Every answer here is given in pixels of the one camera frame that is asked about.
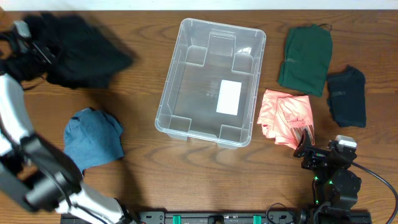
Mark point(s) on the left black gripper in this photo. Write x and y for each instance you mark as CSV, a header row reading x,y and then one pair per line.
x,y
33,49

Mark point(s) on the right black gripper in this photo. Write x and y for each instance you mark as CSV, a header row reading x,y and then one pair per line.
x,y
304,148

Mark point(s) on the black garment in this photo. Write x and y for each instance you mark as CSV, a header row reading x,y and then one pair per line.
x,y
85,58

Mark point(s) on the dark navy garment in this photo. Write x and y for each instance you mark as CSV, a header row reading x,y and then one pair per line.
x,y
346,99

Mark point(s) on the dark green garment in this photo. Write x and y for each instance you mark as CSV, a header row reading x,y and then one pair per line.
x,y
307,57

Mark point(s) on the blue garment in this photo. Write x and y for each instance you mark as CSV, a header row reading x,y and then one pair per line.
x,y
93,138

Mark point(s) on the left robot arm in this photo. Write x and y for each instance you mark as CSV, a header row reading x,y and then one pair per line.
x,y
33,173

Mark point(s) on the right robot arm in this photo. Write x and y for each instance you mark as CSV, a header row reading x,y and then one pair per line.
x,y
334,187

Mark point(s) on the coral pink folded shirt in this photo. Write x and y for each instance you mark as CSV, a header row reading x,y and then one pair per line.
x,y
284,117

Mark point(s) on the white label in bin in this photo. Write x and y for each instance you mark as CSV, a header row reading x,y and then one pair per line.
x,y
228,98

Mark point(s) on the clear plastic storage bin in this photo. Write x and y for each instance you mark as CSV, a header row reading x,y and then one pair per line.
x,y
206,53

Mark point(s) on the black mounting rail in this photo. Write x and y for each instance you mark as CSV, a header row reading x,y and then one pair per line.
x,y
246,218

